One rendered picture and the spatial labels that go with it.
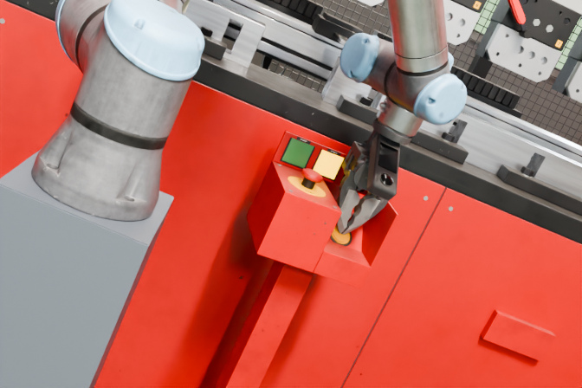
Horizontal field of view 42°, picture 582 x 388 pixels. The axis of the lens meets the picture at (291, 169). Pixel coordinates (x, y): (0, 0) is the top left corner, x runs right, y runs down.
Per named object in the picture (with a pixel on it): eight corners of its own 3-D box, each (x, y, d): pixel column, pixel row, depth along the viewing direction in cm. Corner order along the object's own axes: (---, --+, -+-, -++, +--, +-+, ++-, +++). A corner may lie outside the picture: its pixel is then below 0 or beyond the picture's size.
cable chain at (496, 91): (371, 45, 199) (378, 31, 198) (368, 42, 205) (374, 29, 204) (514, 109, 207) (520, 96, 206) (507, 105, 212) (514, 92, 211)
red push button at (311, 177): (296, 190, 128) (305, 171, 127) (293, 182, 132) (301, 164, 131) (317, 197, 129) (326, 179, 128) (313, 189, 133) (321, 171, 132)
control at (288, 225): (255, 254, 125) (300, 158, 121) (246, 216, 140) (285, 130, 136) (360, 289, 131) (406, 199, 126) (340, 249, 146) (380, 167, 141)
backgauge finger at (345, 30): (320, 40, 164) (329, 19, 163) (310, 27, 189) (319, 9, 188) (368, 62, 166) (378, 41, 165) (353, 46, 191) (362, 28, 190)
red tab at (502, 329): (482, 339, 166) (497, 313, 164) (480, 334, 167) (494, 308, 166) (540, 362, 168) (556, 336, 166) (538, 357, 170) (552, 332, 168)
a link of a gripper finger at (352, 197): (336, 221, 139) (358, 178, 136) (342, 236, 134) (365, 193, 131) (321, 216, 138) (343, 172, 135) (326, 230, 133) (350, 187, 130)
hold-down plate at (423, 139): (338, 111, 158) (344, 98, 157) (335, 106, 163) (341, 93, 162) (462, 164, 162) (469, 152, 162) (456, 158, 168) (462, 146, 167)
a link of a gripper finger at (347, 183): (353, 210, 134) (375, 168, 131) (355, 214, 132) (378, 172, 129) (330, 201, 132) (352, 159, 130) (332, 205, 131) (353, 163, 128)
